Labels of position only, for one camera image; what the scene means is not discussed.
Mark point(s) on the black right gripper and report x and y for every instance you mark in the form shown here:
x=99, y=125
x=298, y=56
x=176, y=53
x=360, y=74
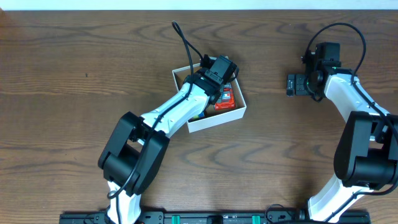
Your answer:
x=291, y=84

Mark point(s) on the red toy fire truck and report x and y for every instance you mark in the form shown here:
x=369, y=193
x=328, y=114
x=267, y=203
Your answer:
x=226, y=100

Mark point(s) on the colourful puzzle cube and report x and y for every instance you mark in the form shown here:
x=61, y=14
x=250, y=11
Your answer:
x=197, y=117

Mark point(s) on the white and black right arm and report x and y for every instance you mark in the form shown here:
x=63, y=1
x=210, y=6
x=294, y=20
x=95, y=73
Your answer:
x=365, y=161

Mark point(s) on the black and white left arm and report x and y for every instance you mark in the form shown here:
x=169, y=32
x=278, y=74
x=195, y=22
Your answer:
x=134, y=152

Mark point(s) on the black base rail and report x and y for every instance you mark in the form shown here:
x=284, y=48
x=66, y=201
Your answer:
x=272, y=216

